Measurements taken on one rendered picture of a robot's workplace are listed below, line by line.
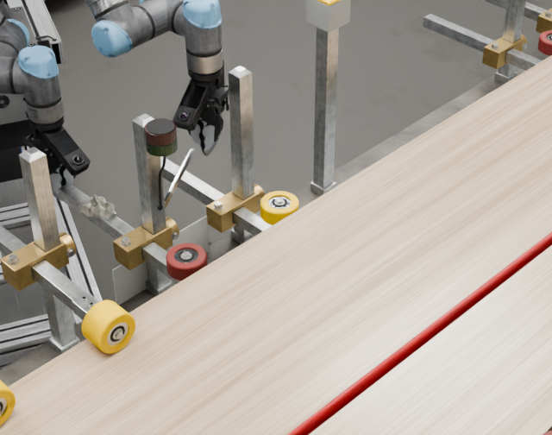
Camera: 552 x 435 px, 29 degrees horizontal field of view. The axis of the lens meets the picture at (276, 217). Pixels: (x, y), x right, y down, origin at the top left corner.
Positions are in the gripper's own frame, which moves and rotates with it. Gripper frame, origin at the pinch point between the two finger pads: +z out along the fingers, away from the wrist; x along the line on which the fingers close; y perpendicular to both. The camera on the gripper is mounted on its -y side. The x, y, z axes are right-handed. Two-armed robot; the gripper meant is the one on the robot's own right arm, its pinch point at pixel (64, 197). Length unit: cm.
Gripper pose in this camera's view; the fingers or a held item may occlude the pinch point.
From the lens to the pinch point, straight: 243.7
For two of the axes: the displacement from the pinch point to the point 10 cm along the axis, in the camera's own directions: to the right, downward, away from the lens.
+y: -7.0, -4.4, 5.6
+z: 0.0, 7.9, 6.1
